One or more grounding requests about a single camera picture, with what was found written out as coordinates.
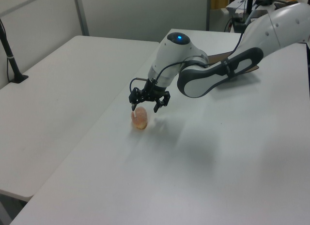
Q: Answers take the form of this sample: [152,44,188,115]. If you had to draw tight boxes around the orange bread roll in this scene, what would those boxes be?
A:
[130,106,149,130]

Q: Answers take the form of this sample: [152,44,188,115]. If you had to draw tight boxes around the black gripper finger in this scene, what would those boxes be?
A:
[128,87,142,111]
[152,90,171,114]

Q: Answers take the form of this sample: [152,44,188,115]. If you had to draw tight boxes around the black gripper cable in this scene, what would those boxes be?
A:
[129,32,244,90]

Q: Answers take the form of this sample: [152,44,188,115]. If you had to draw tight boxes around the black box device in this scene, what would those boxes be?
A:
[232,16,247,32]

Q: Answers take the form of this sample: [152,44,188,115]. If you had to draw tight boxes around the grey aluminium partition post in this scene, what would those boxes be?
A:
[205,0,212,31]
[72,0,90,37]

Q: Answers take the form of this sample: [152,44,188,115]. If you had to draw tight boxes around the white background desk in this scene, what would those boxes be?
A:
[226,0,298,20]

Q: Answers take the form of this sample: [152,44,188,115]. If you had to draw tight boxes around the black velcro strap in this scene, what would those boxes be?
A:
[221,59,233,79]

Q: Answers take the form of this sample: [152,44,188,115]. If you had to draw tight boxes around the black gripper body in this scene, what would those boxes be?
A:
[138,80,168,102]

